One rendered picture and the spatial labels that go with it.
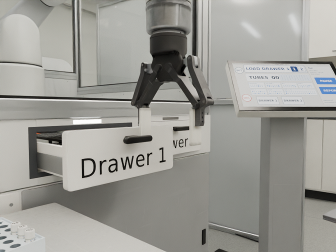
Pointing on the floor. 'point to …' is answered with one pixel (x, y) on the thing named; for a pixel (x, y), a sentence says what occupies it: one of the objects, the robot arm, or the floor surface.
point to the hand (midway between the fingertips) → (168, 136)
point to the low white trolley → (76, 231)
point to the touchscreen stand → (280, 184)
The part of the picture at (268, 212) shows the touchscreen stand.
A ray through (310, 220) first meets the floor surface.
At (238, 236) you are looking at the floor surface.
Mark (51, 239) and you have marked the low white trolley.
